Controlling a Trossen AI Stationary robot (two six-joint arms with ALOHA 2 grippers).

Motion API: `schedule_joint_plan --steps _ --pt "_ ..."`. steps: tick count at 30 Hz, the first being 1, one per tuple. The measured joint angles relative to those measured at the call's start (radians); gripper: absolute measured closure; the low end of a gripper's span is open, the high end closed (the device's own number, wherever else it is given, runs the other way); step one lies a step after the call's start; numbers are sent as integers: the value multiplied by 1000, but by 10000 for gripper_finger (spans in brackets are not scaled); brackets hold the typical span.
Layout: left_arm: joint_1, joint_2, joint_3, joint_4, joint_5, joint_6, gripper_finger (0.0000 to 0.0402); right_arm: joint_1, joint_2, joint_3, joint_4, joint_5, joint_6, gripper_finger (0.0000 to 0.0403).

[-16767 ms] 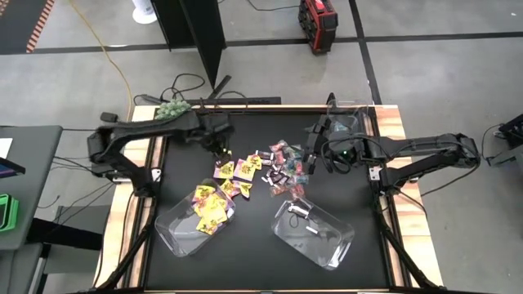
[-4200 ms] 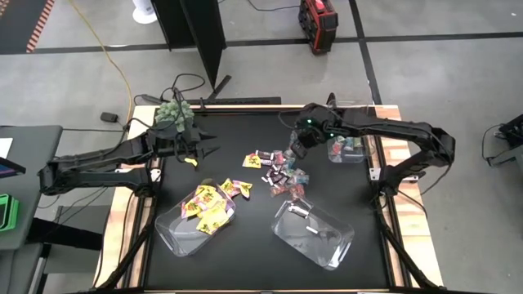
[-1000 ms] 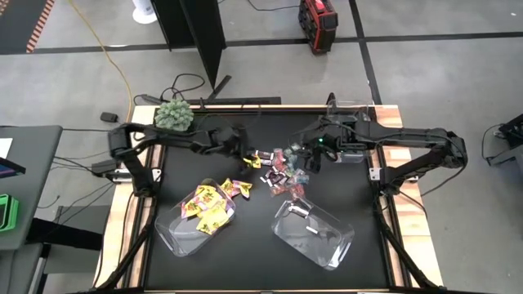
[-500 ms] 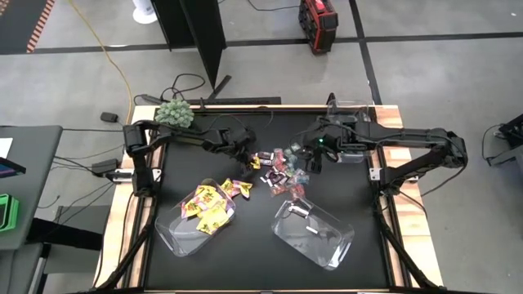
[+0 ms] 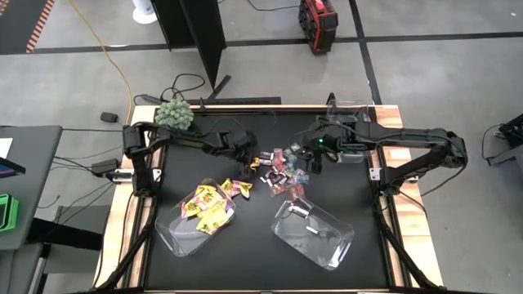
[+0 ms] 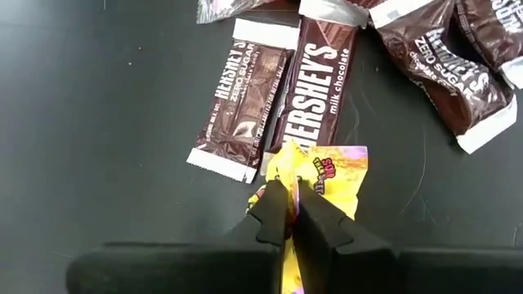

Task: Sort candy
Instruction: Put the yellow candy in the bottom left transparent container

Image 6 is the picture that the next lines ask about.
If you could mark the Hershey's milk chocolate bar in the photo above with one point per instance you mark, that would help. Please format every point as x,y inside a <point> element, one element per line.
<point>318,90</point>

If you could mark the yellow Sour Patch candy bag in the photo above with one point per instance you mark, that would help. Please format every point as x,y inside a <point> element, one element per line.
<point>339,179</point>

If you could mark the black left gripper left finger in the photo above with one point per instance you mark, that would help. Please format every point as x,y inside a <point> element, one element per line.
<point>271,220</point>

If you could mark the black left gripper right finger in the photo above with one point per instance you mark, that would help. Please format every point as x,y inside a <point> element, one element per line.
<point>327,253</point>

